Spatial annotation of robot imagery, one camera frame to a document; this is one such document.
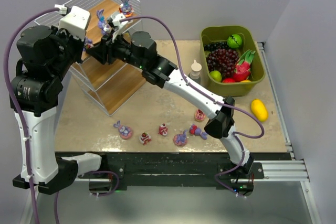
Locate purple bunny with tube toy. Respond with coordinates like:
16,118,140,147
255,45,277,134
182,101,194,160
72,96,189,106
96,9,112,35

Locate purple bunny pink donut toy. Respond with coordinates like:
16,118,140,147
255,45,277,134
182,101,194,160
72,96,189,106
173,130,188,147

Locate small purple bunny strawberry toy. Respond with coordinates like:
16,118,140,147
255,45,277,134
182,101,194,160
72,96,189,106
189,124,207,140

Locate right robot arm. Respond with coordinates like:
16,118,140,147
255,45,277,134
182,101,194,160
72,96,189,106
86,31,254,174

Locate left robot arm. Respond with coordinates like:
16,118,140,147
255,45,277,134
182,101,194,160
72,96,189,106
11,26,103,195

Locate spray bottle white cap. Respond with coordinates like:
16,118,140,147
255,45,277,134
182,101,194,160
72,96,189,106
188,60,202,84

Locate green plastic fruit bin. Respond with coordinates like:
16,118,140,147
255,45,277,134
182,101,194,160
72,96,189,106
200,25,265,96

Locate dark blue grape bunch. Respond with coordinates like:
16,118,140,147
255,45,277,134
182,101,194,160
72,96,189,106
204,41,229,51

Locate pink bear cake slice toy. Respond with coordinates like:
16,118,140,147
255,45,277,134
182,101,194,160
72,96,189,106
139,132,152,145

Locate green apple toy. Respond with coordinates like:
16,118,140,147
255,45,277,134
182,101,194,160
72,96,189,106
209,70,222,82

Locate dark red grape bunch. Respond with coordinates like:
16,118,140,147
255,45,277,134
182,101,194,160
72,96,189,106
206,49,240,79

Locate pink bear donut strawberry toy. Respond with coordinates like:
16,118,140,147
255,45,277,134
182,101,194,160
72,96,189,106
194,109,206,122

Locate red apple toy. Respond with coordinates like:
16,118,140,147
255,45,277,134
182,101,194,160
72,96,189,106
222,78,236,83

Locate green round melon toy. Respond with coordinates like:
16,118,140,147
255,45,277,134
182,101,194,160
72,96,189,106
227,34,243,49

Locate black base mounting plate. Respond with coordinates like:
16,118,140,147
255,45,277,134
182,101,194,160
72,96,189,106
79,152,292,196

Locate pink dragon fruit toy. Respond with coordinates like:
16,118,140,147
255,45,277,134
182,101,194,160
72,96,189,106
233,50,255,82

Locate yellow mango toy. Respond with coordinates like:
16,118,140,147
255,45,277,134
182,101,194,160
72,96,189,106
250,99,268,122

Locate white wire wooden shelf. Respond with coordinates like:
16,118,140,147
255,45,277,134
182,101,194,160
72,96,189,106
34,0,151,117

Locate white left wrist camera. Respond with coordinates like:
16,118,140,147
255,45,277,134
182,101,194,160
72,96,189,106
55,5,91,41

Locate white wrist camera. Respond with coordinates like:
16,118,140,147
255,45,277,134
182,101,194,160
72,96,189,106
107,12,129,42
55,5,91,41

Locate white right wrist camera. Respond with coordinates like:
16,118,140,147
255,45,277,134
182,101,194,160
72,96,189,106
107,12,129,42

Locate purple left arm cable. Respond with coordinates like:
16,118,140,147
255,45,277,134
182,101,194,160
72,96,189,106
3,8,61,224

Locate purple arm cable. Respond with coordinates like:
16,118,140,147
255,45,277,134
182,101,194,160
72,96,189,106
3,8,61,224
119,15,265,198

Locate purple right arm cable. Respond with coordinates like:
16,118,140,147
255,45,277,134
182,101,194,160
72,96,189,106
119,15,265,198

